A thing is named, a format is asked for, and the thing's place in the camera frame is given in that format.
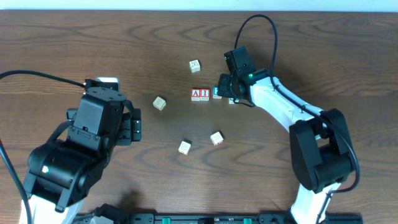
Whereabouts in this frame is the plain wooden block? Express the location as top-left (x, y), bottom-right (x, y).
top-left (178, 141), bottom-right (192, 155)
top-left (189, 60), bottom-right (201, 73)

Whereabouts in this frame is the red letter A block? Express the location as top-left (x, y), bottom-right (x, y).
top-left (191, 88), bottom-right (201, 101)

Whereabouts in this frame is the blue number 2 block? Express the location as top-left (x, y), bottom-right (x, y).
top-left (213, 86), bottom-right (222, 99)

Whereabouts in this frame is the right black cable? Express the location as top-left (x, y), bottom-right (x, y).
top-left (233, 14), bottom-right (361, 224)

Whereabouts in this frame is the black cable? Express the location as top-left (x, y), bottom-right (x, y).
top-left (233, 14), bottom-right (361, 224)
top-left (0, 70), bottom-right (86, 224)

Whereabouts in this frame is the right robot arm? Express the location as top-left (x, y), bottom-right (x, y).
top-left (218, 47), bottom-right (359, 223)

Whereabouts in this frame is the plain wooden block top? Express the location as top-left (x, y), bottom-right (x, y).
top-left (189, 60), bottom-right (201, 73)

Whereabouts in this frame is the yellow letter C block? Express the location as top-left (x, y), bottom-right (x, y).
top-left (153, 96), bottom-right (167, 111)

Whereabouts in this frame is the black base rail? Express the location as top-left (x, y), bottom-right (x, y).
top-left (73, 203), bottom-right (364, 224)

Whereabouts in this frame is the red letter I block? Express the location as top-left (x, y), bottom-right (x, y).
top-left (200, 88), bottom-right (210, 101)

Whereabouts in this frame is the wooden block red side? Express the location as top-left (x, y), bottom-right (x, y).
top-left (210, 131), bottom-right (224, 146)

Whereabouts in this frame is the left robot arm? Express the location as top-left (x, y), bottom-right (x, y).
top-left (19, 77), bottom-right (142, 223)

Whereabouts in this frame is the left black cable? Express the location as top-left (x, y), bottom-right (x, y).
top-left (0, 70), bottom-right (86, 224)

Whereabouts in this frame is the plain wooden block lower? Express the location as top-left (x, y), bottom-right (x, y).
top-left (178, 141), bottom-right (192, 155)

